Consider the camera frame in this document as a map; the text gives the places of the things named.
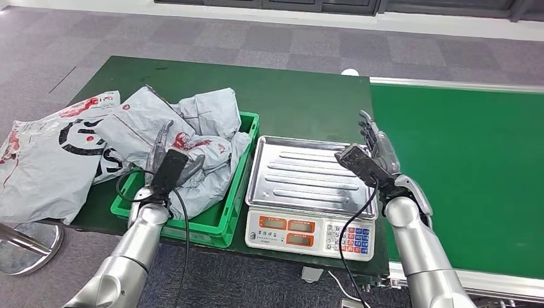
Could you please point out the grey parcel bag red print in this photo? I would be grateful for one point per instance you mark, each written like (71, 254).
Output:
(212, 110)

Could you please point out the green plastic crate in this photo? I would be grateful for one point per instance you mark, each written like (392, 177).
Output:
(229, 212)

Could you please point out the white round cap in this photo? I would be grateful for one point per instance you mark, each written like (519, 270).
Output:
(350, 72)

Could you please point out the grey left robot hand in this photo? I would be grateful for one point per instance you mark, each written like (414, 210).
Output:
(159, 148)

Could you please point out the white table foot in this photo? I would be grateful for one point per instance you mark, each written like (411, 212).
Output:
(311, 274)

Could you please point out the round chrome stand base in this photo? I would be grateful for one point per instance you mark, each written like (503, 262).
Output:
(38, 255)

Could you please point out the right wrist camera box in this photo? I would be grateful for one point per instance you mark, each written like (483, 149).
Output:
(361, 165)

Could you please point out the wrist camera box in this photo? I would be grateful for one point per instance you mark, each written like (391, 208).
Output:
(361, 165)
(170, 172)

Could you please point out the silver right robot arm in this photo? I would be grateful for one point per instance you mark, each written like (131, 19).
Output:
(420, 251)

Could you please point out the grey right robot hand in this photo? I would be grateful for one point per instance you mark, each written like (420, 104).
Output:
(380, 146)

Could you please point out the conveyor connector block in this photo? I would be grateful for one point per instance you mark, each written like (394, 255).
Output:
(365, 284)

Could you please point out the large grey logo mailer bag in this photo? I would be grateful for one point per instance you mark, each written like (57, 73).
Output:
(42, 178)

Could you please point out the white printed mailer bag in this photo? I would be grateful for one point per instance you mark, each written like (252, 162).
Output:
(108, 163)

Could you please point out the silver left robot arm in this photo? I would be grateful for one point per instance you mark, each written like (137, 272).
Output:
(123, 263)

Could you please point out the green conveyor belt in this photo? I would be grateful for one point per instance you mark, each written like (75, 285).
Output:
(459, 170)

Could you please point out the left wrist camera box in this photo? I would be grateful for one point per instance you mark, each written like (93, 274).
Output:
(170, 172)

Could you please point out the white scale with steel tray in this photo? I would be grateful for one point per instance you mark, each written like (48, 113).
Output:
(310, 178)

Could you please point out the white power strip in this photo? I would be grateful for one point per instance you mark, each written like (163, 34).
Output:
(349, 304)

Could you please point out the grey parcel bag red line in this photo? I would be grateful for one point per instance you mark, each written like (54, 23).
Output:
(136, 127)

